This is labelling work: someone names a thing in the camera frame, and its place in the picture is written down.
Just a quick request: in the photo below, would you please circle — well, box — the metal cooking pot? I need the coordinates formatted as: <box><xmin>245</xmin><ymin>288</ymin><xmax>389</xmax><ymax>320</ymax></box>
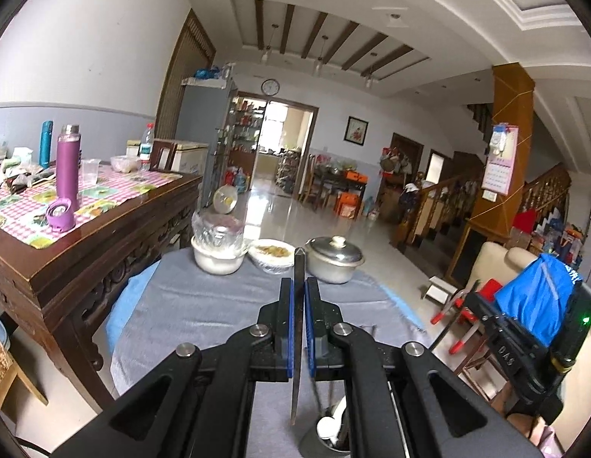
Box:
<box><xmin>305</xmin><ymin>250</ymin><xmax>367</xmax><ymax>284</ymax></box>

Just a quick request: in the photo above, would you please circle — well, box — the clear red-capped water bottle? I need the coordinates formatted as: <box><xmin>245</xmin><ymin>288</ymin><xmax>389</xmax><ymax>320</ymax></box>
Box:
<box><xmin>139</xmin><ymin>123</ymin><xmax>154</xmax><ymax>173</ymax></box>

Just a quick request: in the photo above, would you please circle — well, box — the covered food bowl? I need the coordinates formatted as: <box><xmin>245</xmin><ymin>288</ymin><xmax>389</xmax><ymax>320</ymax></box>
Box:
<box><xmin>110</xmin><ymin>155</ymin><xmax>141</xmax><ymax>173</ymax></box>

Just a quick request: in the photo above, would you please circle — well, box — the wooden pillar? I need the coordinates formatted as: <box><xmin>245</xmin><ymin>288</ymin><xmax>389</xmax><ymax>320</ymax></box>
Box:
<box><xmin>469</xmin><ymin>63</ymin><xmax>535</xmax><ymax>244</ymax></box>

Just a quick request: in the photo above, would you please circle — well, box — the wooden stair railing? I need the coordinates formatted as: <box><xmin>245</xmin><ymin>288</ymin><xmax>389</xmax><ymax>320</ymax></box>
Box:
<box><xmin>403</xmin><ymin>162</ymin><xmax>573</xmax><ymax>258</ymax></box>

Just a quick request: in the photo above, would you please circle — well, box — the orange box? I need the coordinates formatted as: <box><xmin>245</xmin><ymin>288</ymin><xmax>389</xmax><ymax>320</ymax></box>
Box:
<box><xmin>336</xmin><ymin>191</ymin><xmax>363</xmax><ymax>220</ymax></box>

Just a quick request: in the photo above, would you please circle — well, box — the cream chair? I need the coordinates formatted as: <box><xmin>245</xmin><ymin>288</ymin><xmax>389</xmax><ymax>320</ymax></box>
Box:
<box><xmin>464</xmin><ymin>241</ymin><xmax>544</xmax><ymax>306</ymax></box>

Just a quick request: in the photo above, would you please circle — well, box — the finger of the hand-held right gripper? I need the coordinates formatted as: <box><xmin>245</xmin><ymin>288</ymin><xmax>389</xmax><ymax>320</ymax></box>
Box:
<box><xmin>466</xmin><ymin>290</ymin><xmax>504</xmax><ymax>340</ymax></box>

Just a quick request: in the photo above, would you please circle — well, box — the teal bottle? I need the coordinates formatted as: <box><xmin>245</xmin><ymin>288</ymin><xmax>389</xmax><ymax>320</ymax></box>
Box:
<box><xmin>39</xmin><ymin>121</ymin><xmax>54</xmax><ymax>169</ymax></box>

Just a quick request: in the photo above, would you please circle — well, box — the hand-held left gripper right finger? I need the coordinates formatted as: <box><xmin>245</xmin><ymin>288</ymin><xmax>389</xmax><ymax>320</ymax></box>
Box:
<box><xmin>304</xmin><ymin>277</ymin><xmax>539</xmax><ymax>458</ymax></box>

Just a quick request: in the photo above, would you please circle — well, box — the white ceramic pot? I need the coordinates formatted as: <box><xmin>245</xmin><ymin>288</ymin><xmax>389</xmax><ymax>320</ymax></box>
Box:
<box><xmin>190</xmin><ymin>236</ymin><xmax>251</xmax><ymax>276</ymax></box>

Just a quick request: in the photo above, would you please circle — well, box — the pink checked tablecloth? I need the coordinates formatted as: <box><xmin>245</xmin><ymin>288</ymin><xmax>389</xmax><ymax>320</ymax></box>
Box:
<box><xmin>0</xmin><ymin>162</ymin><xmax>184</xmax><ymax>249</ymax></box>

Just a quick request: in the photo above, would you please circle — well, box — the purple thermos flask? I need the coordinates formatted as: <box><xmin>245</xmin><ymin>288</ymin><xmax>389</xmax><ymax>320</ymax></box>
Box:
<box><xmin>56</xmin><ymin>124</ymin><xmax>81</xmax><ymax>213</ymax></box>

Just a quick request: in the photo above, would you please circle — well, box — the pink wall calendar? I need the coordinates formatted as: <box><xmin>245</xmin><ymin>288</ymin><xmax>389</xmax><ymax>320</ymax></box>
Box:
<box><xmin>481</xmin><ymin>124</ymin><xmax>519</xmax><ymax>196</ymax></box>

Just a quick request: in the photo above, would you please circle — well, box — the framed wall picture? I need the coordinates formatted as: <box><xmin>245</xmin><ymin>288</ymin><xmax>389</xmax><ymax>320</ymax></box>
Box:
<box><xmin>344</xmin><ymin>116</ymin><xmax>369</xmax><ymax>146</ymax></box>

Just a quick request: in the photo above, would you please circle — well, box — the purple thermos lid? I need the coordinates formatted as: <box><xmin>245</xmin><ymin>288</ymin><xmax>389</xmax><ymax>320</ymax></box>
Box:
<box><xmin>46</xmin><ymin>198</ymin><xmax>77</xmax><ymax>231</ymax></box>

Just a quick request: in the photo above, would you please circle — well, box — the grey tablecloth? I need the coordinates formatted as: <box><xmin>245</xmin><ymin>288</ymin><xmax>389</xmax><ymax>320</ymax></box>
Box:
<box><xmin>109</xmin><ymin>248</ymin><xmax>422</xmax><ymax>458</ymax></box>

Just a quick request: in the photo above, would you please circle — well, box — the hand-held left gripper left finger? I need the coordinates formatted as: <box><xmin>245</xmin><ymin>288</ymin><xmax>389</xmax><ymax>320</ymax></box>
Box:
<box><xmin>52</xmin><ymin>277</ymin><xmax>295</xmax><ymax>458</ymax></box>

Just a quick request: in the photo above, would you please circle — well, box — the metal pot lid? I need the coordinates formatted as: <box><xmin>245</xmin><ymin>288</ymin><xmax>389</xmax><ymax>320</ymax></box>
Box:
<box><xmin>305</xmin><ymin>235</ymin><xmax>365</xmax><ymax>265</ymax></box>

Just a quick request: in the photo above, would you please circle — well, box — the white storage box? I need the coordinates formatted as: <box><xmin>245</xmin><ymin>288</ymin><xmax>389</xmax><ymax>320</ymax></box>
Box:
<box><xmin>171</xmin><ymin>139</ymin><xmax>209</xmax><ymax>175</ymax></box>

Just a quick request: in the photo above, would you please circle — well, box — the red plastic stool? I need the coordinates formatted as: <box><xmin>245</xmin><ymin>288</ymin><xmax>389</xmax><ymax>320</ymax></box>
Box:
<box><xmin>430</xmin><ymin>279</ymin><xmax>505</xmax><ymax>355</ymax></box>

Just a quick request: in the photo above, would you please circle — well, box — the metal utensil holder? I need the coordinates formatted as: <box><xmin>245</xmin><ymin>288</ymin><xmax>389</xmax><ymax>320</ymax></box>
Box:
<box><xmin>298</xmin><ymin>401</ymin><xmax>353</xmax><ymax>458</ymax></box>

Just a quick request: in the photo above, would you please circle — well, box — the white plate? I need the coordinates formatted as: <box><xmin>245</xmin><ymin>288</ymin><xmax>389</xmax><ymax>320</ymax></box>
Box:
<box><xmin>248</xmin><ymin>239</ymin><xmax>298</xmax><ymax>275</ymax></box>

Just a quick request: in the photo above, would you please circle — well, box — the white step stool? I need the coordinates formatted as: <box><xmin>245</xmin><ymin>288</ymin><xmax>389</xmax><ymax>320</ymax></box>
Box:
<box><xmin>423</xmin><ymin>277</ymin><xmax>461</xmax><ymax>303</ymax></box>

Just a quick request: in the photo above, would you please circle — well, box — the clear plastic bag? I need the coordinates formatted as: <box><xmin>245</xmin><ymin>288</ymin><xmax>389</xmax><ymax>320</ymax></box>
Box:
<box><xmin>190</xmin><ymin>210</ymin><xmax>246</xmax><ymax>253</ymax></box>

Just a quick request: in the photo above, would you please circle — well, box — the carved dark wooden sideboard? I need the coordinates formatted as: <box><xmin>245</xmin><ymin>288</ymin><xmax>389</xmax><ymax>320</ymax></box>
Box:
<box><xmin>0</xmin><ymin>172</ymin><xmax>203</xmax><ymax>411</ymax></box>

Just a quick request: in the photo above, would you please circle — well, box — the blue cloth on chair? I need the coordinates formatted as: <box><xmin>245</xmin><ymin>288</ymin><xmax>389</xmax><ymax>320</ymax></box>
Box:
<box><xmin>494</xmin><ymin>253</ymin><xmax>583</xmax><ymax>347</ymax></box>

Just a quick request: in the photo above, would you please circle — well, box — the grey refrigerator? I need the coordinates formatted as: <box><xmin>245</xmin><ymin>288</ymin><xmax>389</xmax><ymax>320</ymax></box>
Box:
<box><xmin>176</xmin><ymin>76</ymin><xmax>239</xmax><ymax>211</ymax></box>

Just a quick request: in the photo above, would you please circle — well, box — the clear plastic cup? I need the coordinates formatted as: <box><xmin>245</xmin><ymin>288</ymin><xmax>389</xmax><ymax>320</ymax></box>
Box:
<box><xmin>81</xmin><ymin>158</ymin><xmax>101</xmax><ymax>186</ymax></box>

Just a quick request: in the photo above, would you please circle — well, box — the white electric fan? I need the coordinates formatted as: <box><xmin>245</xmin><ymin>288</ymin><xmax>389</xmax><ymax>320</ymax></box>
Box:
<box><xmin>213</xmin><ymin>185</ymin><xmax>239</xmax><ymax>213</ymax></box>

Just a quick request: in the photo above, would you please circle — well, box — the white spoon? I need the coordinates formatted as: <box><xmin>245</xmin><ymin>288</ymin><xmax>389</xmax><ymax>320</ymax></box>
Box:
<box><xmin>317</xmin><ymin>396</ymin><xmax>348</xmax><ymax>440</ymax></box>

